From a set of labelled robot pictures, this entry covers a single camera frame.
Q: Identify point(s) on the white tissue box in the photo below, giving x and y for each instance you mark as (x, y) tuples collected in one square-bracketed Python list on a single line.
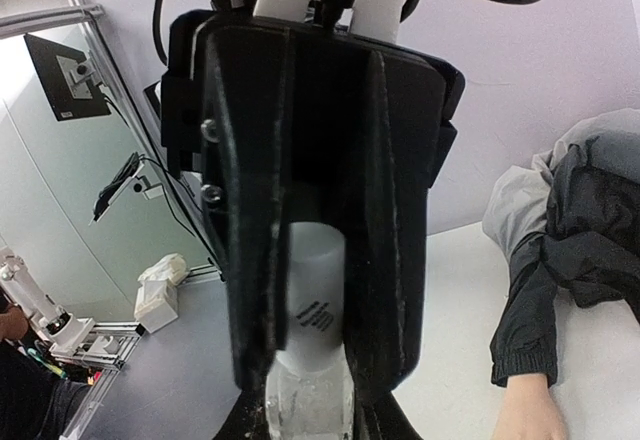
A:
[(156, 303)]

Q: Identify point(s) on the aluminium enclosure frame post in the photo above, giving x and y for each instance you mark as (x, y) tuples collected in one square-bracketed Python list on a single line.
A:
[(125, 35)]

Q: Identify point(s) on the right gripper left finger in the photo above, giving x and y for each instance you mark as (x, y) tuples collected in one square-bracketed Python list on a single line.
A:
[(247, 419)]

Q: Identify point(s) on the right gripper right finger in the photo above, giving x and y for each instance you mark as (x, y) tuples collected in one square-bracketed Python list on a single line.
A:
[(380, 418)]

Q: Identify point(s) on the white robot on frame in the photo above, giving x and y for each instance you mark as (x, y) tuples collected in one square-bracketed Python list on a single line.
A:
[(68, 338)]

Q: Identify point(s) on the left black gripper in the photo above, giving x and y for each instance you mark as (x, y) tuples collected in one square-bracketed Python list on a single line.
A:
[(269, 114)]

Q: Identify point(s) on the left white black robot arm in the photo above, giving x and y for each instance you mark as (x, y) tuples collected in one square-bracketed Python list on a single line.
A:
[(372, 19)]

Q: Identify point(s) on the black grey jacket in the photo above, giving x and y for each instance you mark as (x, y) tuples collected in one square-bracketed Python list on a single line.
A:
[(569, 221)]

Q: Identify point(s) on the clear nail polish bottle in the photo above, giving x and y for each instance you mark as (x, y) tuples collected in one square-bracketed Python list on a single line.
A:
[(309, 390)]

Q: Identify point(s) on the black wall monitor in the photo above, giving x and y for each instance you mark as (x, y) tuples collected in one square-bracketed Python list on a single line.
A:
[(69, 79)]

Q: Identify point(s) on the mannequin hand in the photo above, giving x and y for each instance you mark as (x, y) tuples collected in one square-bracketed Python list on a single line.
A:
[(529, 411)]

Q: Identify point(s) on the black tablet on stand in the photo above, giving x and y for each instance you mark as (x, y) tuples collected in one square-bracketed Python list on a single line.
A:
[(129, 177)]

